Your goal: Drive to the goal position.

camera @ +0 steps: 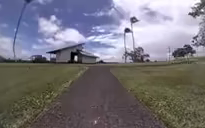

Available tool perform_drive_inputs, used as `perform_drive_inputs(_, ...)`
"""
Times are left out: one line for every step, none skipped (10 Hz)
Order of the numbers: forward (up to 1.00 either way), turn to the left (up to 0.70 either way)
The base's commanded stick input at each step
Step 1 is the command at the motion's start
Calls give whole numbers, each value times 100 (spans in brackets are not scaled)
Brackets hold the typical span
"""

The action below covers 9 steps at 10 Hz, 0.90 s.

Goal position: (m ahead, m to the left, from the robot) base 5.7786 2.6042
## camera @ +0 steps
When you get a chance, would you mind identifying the floodlight pole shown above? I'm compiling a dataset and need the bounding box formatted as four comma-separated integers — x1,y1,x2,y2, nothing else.
123,27,133,64
129,15,140,55

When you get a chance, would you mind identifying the dark asphalt path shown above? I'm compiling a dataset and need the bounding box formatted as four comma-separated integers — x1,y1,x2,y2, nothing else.
28,64,167,128

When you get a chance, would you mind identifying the white building with grey roof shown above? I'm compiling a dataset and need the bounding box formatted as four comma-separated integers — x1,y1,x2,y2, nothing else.
45,42,101,65

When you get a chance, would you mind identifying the short pole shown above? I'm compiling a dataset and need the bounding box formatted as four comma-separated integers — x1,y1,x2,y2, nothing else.
167,45,172,63

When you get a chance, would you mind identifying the green grass field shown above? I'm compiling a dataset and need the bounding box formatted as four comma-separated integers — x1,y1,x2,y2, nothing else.
109,55,205,128
0,62,90,128

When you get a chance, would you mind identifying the tall thin pole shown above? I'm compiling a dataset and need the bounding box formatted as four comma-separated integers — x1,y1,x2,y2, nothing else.
11,0,33,61

